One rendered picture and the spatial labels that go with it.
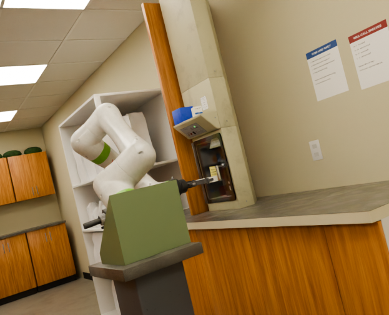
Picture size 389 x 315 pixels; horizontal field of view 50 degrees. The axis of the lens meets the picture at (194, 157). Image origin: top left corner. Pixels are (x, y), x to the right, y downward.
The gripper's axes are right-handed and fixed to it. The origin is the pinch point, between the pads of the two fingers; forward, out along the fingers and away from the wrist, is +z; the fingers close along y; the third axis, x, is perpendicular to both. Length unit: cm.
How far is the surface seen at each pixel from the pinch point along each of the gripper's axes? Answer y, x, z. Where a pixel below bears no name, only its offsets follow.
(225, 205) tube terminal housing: 8.1, 17.5, 13.1
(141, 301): -59, 33, -78
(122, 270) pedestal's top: -65, 20, -84
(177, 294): -59, 36, -64
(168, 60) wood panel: 33, -81, 12
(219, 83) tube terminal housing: -5, -53, 19
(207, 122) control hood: -3.6, -31.9, 5.5
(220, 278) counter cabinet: -10, 51, -13
